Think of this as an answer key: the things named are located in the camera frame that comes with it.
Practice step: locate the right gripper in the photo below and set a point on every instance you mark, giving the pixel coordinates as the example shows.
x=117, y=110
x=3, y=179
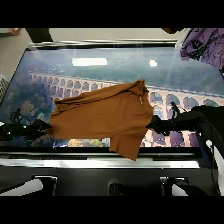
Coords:
x=159, y=125

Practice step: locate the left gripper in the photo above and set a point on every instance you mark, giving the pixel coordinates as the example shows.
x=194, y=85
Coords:
x=40, y=128

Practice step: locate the brown shirt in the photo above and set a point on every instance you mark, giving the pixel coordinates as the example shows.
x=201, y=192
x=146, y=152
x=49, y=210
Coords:
x=106, y=115

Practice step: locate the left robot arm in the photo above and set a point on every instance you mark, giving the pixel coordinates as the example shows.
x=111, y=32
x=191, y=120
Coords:
x=13, y=130

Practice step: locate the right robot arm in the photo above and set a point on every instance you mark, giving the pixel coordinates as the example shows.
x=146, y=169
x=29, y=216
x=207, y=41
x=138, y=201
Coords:
x=200, y=121

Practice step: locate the purple printed garment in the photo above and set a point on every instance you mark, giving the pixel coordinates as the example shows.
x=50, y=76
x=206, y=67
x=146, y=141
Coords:
x=206, y=45

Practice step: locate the person's legs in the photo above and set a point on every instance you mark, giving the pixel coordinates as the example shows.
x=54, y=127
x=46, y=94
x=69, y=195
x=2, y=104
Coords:
x=33, y=33

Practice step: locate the silver frame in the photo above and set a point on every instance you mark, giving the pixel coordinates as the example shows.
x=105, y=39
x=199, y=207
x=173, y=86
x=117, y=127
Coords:
x=100, y=163

